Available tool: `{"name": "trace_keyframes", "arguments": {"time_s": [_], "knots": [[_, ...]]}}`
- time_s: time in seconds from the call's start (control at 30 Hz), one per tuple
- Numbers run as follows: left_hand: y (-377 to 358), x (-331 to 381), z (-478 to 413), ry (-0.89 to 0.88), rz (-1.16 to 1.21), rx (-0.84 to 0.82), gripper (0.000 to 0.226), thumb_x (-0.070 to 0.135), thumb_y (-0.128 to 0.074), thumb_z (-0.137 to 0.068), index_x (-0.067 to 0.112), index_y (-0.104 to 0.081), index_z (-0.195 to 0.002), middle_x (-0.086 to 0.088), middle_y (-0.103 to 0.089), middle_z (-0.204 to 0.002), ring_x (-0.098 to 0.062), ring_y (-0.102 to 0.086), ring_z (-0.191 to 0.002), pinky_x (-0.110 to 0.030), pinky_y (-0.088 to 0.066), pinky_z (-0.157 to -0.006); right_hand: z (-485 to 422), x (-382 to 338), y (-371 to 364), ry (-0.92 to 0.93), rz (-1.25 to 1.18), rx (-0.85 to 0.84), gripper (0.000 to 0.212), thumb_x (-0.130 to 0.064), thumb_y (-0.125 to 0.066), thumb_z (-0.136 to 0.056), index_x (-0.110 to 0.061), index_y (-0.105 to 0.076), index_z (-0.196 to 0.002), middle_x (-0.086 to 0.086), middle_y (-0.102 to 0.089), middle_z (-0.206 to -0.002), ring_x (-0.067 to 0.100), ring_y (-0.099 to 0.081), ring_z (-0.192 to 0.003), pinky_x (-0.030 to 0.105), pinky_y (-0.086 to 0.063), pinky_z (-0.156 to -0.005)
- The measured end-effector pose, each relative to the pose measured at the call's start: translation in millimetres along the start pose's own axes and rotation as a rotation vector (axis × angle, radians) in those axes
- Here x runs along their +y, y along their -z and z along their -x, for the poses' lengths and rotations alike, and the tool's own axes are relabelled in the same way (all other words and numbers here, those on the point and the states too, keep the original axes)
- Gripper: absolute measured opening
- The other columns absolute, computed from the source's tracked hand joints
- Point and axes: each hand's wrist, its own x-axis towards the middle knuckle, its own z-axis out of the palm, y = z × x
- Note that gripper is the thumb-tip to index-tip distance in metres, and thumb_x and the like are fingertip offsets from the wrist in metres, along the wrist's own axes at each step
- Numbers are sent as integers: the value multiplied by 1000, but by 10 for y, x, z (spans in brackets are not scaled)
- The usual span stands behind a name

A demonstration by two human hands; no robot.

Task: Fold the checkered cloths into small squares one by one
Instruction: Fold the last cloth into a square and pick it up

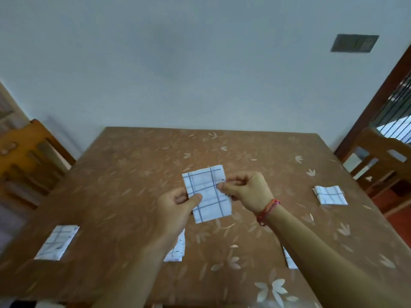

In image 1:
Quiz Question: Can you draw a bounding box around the person's right forearm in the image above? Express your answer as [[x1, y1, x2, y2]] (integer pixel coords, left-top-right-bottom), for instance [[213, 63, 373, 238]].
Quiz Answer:
[[266, 205, 411, 308]]

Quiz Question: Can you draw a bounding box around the wooden table with floral cover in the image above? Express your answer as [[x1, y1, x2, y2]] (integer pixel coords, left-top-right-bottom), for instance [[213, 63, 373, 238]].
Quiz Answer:
[[0, 126, 411, 308]]

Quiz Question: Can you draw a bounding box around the single grid paper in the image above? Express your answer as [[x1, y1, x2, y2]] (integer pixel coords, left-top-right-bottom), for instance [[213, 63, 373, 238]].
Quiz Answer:
[[164, 229, 187, 263], [33, 225, 80, 261], [181, 164, 233, 224], [282, 246, 299, 270]]

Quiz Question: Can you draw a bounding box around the person's right hand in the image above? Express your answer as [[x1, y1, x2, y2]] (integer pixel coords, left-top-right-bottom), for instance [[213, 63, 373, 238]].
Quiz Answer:
[[217, 171, 275, 215]]

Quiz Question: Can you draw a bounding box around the person's left hand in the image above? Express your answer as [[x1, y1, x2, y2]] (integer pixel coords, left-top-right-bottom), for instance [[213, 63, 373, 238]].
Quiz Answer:
[[151, 187, 203, 251]]

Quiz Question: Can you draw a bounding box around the gray wall switch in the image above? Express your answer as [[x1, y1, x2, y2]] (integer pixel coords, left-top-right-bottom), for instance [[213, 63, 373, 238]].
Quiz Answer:
[[330, 34, 380, 53]]

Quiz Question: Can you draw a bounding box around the light wooden shelf unit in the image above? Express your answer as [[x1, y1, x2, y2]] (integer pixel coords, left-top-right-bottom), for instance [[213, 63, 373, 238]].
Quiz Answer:
[[0, 81, 31, 135]]

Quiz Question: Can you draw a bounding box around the red string bracelet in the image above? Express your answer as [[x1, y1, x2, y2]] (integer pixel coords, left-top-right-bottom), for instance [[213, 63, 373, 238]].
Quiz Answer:
[[256, 199, 282, 227]]

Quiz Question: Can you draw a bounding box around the person's left forearm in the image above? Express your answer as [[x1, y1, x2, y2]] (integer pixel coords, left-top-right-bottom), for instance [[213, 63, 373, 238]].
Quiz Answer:
[[93, 240, 171, 308]]

